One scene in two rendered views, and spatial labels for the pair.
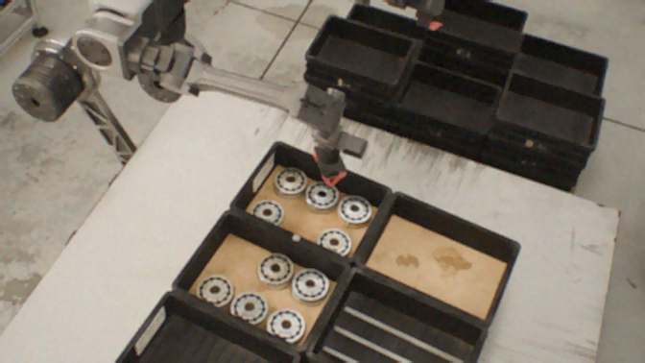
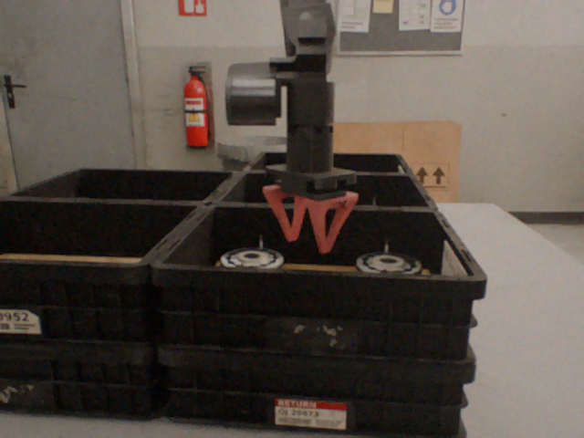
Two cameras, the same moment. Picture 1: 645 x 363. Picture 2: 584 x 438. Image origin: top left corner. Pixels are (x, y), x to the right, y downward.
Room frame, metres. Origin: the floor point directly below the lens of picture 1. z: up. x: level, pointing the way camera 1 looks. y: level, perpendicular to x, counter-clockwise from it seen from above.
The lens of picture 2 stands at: (1.95, -0.19, 1.15)
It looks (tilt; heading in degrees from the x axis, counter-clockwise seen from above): 17 degrees down; 165
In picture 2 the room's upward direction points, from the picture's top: straight up
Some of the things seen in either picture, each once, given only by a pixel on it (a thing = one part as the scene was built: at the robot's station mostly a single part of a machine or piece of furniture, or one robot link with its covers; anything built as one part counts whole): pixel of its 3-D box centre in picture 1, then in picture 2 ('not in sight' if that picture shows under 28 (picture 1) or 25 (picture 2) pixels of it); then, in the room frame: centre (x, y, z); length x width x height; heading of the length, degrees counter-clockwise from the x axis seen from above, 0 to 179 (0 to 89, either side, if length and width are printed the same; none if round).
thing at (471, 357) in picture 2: (311, 210); (317, 274); (1.31, 0.02, 0.87); 0.40 x 0.30 x 0.11; 69
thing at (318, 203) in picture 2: not in sight; (318, 213); (1.40, -0.01, 0.99); 0.07 x 0.07 x 0.09; 25
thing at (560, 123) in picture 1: (535, 144); not in sight; (2.14, -0.87, 0.37); 0.40 x 0.30 x 0.45; 74
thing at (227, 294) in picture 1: (215, 291); not in sight; (1.01, 0.26, 0.86); 0.10 x 0.10 x 0.01
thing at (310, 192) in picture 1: (322, 195); not in sight; (1.38, 0.00, 0.86); 0.10 x 0.10 x 0.01
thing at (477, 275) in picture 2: (312, 200); (318, 241); (1.31, 0.02, 0.92); 0.40 x 0.30 x 0.02; 69
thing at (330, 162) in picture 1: (330, 153); (309, 154); (1.38, -0.01, 1.06); 0.10 x 0.07 x 0.07; 25
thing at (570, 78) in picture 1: (548, 92); not in sight; (2.53, -0.98, 0.31); 0.40 x 0.30 x 0.34; 74
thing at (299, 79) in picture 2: not in sight; (305, 102); (1.38, -0.02, 1.12); 0.07 x 0.06 x 0.07; 74
